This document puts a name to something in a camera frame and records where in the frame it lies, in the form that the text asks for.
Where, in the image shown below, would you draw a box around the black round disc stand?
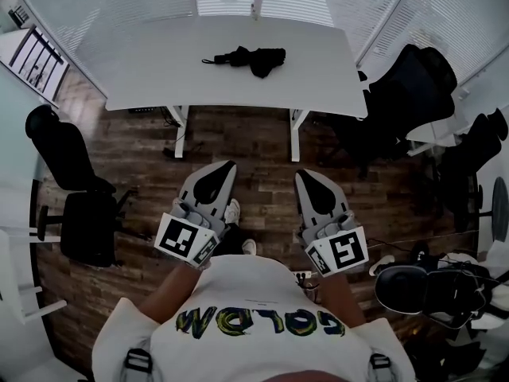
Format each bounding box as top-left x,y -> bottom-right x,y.
476,176 -> 509,243

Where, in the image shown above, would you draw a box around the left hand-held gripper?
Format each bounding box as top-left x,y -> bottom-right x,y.
153,159 -> 239,270

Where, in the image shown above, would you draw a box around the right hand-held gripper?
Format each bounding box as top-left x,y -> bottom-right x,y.
294,168 -> 369,278

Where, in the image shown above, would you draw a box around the person's right forearm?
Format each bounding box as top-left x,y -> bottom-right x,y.
317,271 -> 367,329

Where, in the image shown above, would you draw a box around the black folding umbrella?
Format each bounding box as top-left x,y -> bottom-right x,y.
201,45 -> 287,80

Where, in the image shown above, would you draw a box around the black mesh office chair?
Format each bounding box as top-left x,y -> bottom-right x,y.
435,107 -> 509,234

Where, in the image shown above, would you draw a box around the white table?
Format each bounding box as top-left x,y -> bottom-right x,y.
104,14 -> 370,162

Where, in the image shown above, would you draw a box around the person's left forearm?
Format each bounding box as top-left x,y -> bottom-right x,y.
138,263 -> 204,325

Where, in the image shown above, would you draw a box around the grey shoulder strap black buckle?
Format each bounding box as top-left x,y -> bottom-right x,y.
123,348 -> 155,382
367,352 -> 395,382

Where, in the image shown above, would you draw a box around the black office chair without headrest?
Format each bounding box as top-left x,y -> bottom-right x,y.
25,104 -> 138,269

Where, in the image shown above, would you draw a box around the person's black trousers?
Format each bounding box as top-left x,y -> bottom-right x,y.
216,223 -> 250,260

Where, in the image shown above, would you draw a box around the large black office chair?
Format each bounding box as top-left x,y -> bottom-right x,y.
332,44 -> 458,181

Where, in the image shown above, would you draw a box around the person's white printed t-shirt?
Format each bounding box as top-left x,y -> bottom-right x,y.
91,252 -> 417,382

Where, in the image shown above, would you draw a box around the white rack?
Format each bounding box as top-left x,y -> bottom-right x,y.
0,228 -> 68,326

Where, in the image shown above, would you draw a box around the black and white framed picture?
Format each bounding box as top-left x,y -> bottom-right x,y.
7,25 -> 71,109

